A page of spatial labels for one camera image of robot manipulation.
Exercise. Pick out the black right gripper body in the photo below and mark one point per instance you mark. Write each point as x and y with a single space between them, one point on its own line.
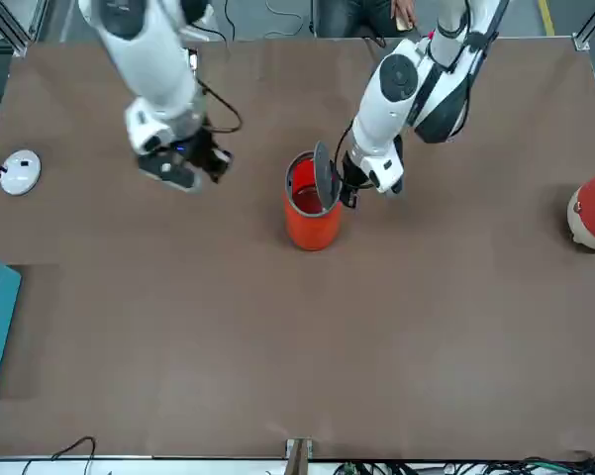
195 148

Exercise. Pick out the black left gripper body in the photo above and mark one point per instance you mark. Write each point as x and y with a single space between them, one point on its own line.
355 173

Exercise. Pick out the grey bin lid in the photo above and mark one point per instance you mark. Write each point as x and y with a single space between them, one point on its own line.
325 173

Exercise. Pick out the red trash bin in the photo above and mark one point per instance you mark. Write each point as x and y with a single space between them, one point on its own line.
312 227

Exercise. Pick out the small beige handheld device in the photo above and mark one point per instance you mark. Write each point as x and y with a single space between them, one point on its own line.
405 24

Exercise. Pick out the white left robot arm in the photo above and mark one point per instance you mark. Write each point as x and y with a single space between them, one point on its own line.
391 99

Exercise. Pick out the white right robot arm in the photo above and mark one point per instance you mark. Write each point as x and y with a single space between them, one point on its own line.
148 69

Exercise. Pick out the white desk lamp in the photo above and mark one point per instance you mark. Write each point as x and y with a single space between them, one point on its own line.
20 172

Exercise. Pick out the person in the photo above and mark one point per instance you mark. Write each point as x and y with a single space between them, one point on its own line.
356 17

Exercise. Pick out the cream and red jug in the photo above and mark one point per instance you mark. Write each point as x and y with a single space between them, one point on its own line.
594 213

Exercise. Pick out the aluminium frame corner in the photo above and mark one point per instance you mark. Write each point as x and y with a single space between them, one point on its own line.
10 25

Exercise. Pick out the aluminium corner bracket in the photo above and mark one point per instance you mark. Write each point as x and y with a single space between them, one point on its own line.
582 41

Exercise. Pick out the aluminium frame post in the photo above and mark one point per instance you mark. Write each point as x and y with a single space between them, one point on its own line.
299 455

